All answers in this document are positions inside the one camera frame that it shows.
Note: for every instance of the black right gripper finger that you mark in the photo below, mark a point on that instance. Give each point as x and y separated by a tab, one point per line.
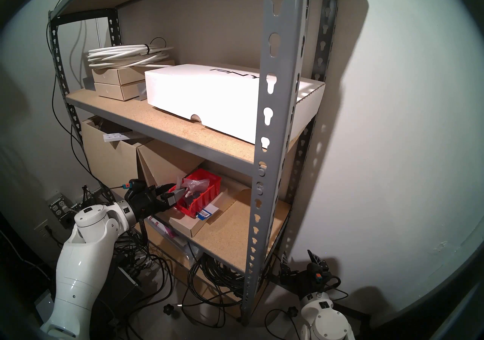
317	261
286	269

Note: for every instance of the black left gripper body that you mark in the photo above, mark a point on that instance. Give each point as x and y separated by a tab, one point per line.
145	199

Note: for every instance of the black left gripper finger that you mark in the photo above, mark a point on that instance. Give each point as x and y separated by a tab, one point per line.
177	197
168	189

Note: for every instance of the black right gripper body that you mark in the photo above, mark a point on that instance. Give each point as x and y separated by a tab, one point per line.
312	280

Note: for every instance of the red plastic bin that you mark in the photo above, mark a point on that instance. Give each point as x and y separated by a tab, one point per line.
200	203

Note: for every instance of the clear bag with black parts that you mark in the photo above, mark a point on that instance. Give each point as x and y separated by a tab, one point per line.
196	183

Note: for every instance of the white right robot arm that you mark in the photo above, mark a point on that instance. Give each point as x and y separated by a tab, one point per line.
325	316

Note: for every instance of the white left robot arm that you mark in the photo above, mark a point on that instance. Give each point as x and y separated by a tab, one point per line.
75	267

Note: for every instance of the grey metal rack shelf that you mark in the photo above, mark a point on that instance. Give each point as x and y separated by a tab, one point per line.
278	78

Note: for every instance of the white tube pink print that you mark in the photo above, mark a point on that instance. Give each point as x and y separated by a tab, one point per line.
160	226

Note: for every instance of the flat cardboard box white label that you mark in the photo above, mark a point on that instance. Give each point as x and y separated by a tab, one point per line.
189	227

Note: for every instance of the large open cardboard box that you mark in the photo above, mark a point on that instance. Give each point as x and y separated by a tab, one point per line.
109	165

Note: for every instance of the white power strip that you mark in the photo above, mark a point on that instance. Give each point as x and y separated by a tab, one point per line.
115	136

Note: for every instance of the black box on floor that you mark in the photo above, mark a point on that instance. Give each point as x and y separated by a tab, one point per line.
124	282

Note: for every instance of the white PNY cardboard box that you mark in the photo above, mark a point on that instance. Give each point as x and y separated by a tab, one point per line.
204	93

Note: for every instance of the small brown cardboard box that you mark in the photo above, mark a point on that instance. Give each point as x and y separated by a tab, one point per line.
113	91
113	76

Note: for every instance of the white box device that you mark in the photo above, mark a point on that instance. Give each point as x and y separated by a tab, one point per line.
43	301

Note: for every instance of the metal wall outlet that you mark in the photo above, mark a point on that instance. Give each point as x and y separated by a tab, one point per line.
56	205

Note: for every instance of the white wall outlet plate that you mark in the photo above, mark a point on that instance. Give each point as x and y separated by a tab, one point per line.
41	227

